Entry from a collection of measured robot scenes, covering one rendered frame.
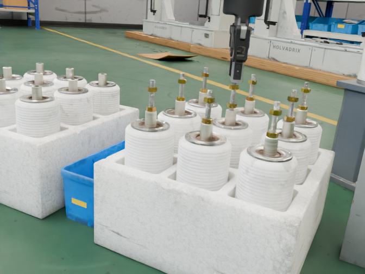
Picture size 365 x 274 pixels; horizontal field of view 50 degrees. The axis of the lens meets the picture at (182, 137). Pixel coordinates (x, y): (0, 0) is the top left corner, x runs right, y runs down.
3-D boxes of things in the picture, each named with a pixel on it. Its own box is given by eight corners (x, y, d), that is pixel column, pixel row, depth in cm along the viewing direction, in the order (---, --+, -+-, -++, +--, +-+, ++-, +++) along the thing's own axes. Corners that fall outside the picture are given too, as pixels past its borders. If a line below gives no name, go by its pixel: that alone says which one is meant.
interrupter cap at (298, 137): (315, 142, 73) (315, 138, 73) (283, 145, 70) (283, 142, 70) (289, 130, 80) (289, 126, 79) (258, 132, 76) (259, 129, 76)
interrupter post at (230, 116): (221, 125, 80) (222, 109, 79) (228, 123, 81) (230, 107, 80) (231, 128, 78) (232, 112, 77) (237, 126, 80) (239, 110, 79)
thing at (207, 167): (212, 246, 70) (222, 152, 64) (164, 231, 73) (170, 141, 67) (228, 222, 78) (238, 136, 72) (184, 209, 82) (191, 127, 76)
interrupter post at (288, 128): (295, 139, 74) (298, 122, 73) (285, 139, 73) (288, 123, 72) (287, 135, 76) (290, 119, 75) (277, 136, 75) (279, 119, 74)
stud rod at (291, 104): (291, 129, 74) (297, 90, 71) (286, 129, 74) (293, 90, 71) (289, 128, 75) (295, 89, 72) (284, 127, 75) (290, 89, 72)
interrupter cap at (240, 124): (203, 124, 80) (203, 120, 79) (226, 118, 85) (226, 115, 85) (233, 134, 75) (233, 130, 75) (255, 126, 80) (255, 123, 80)
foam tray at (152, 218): (182, 178, 113) (187, 119, 107) (321, 219, 96) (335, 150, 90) (93, 243, 80) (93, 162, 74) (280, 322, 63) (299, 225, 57)
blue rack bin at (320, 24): (327, 30, 648) (329, 17, 642) (346, 32, 619) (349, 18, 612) (307, 29, 622) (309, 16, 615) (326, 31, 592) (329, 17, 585)
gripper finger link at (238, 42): (236, 24, 68) (232, 56, 71) (236, 27, 66) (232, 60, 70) (251, 25, 68) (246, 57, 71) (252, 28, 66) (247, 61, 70)
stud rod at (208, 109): (207, 132, 69) (212, 91, 66) (202, 131, 69) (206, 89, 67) (209, 131, 70) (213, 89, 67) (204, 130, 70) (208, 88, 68)
